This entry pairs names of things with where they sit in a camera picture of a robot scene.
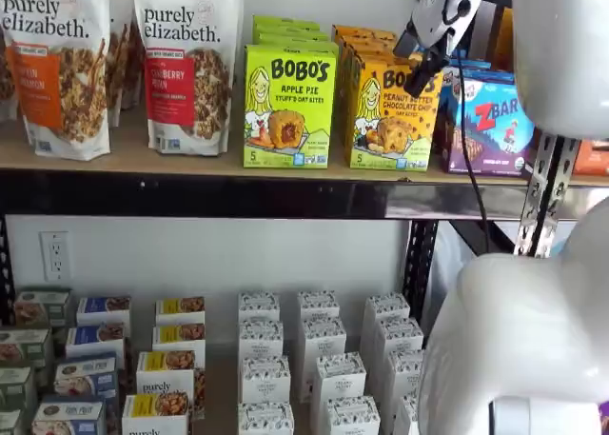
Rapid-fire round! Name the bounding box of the white blue oatmeal box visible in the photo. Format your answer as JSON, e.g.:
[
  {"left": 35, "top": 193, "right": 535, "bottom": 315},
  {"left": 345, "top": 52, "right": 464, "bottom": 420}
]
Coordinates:
[
  {"left": 75, "top": 295, "right": 132, "bottom": 329},
  {"left": 52, "top": 352, "right": 121, "bottom": 403},
  {"left": 65, "top": 324, "right": 128, "bottom": 360},
  {"left": 30, "top": 395, "right": 109, "bottom": 435}
]

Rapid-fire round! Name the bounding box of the white wall outlet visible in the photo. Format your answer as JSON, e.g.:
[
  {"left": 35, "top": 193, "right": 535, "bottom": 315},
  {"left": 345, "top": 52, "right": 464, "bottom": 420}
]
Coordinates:
[{"left": 38, "top": 229, "right": 72, "bottom": 283}]

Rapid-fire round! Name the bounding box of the black cable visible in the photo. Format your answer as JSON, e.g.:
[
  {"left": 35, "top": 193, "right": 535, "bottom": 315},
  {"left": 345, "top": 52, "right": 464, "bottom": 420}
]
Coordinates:
[{"left": 442, "top": 0, "right": 491, "bottom": 255}]

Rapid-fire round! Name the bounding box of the blue Zbar box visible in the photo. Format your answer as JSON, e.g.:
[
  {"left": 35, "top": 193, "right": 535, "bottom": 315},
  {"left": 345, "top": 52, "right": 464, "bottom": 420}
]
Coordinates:
[
  {"left": 436, "top": 68, "right": 538, "bottom": 178},
  {"left": 445, "top": 57, "right": 494, "bottom": 77}
]

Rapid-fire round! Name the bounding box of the metal and wood shelf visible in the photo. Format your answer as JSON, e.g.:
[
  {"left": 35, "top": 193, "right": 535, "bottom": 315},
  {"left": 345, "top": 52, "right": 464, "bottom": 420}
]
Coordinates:
[{"left": 0, "top": 129, "right": 580, "bottom": 326}]

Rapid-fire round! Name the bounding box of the green Bobo's apple pie box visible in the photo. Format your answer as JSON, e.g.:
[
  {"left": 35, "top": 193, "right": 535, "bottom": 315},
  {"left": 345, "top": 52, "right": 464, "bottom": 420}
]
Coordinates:
[
  {"left": 255, "top": 37, "right": 340, "bottom": 56},
  {"left": 253, "top": 27, "right": 331, "bottom": 44},
  {"left": 244, "top": 43, "right": 338, "bottom": 169},
  {"left": 251, "top": 14, "right": 322, "bottom": 31}
]

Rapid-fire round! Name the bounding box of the white carton boxes group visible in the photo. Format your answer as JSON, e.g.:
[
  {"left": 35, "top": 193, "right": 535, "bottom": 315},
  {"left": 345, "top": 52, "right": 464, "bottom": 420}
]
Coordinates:
[{"left": 189, "top": 310, "right": 429, "bottom": 435}]

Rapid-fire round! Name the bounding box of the white granola bag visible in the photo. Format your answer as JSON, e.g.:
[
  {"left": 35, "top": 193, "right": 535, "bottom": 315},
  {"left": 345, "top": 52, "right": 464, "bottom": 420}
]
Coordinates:
[
  {"left": 0, "top": 25, "right": 20, "bottom": 125},
  {"left": 107, "top": 0, "right": 147, "bottom": 129}
]

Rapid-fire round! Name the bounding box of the white patterned carton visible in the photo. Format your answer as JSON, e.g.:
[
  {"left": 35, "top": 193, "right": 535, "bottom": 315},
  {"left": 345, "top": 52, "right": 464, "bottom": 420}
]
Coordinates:
[
  {"left": 363, "top": 291, "right": 412, "bottom": 355},
  {"left": 237, "top": 318, "right": 285, "bottom": 360},
  {"left": 385, "top": 348, "right": 425, "bottom": 398},
  {"left": 310, "top": 351, "right": 368, "bottom": 407},
  {"left": 236, "top": 400, "right": 296, "bottom": 435},
  {"left": 324, "top": 395, "right": 382, "bottom": 435},
  {"left": 239, "top": 355, "right": 292, "bottom": 405},
  {"left": 393, "top": 390, "right": 422, "bottom": 435},
  {"left": 297, "top": 289, "right": 342, "bottom": 322},
  {"left": 297, "top": 315, "right": 348, "bottom": 403},
  {"left": 374, "top": 316, "right": 425, "bottom": 360},
  {"left": 237, "top": 290, "right": 282, "bottom": 323}
]

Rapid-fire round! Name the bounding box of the wooden shelf board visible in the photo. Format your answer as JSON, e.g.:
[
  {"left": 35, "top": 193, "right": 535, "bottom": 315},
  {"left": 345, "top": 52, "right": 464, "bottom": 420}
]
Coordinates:
[
  {"left": 568, "top": 171, "right": 609, "bottom": 188},
  {"left": 0, "top": 115, "right": 534, "bottom": 188}
]

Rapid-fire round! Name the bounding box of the green oatmeal box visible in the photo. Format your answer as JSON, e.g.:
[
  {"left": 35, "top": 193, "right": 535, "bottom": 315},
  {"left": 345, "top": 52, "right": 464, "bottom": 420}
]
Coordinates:
[
  {"left": 12, "top": 288, "right": 73, "bottom": 330},
  {"left": 0, "top": 366, "right": 38, "bottom": 413},
  {"left": 0, "top": 327, "right": 55, "bottom": 374},
  {"left": 0, "top": 408, "right": 26, "bottom": 435}
]

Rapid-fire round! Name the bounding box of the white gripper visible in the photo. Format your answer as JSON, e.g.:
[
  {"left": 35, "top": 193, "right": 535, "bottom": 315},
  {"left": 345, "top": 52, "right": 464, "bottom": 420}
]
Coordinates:
[{"left": 393, "top": 0, "right": 491, "bottom": 99}]

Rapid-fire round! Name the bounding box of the white yellow granola box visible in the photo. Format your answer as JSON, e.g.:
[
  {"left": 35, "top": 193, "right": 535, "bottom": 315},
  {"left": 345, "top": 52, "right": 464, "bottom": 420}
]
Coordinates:
[
  {"left": 151, "top": 322, "right": 207, "bottom": 358},
  {"left": 154, "top": 295, "right": 206, "bottom": 327},
  {"left": 135, "top": 348, "right": 206, "bottom": 420},
  {"left": 121, "top": 393, "right": 192, "bottom": 435}
]

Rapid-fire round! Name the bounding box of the orange label granola bag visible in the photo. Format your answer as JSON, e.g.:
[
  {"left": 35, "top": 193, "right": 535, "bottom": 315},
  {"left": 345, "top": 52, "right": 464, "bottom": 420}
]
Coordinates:
[{"left": 0, "top": 0, "right": 112, "bottom": 163}]

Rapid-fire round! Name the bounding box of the orange Bobo's peanut butter box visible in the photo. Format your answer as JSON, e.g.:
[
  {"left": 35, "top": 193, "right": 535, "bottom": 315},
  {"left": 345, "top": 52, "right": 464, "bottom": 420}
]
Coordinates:
[
  {"left": 340, "top": 44, "right": 415, "bottom": 136},
  {"left": 331, "top": 24, "right": 399, "bottom": 50},
  {"left": 336, "top": 34, "right": 405, "bottom": 74},
  {"left": 346, "top": 52, "right": 444, "bottom": 172}
]

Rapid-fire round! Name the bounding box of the black metal shelf frame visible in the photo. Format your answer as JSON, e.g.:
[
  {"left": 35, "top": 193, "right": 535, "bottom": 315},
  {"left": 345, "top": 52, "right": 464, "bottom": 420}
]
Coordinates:
[{"left": 546, "top": 137, "right": 609, "bottom": 260}]

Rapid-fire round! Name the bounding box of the red label granola bag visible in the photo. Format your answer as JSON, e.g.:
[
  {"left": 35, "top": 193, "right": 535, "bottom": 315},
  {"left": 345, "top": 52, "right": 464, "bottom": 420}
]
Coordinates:
[{"left": 131, "top": 0, "right": 246, "bottom": 158}]

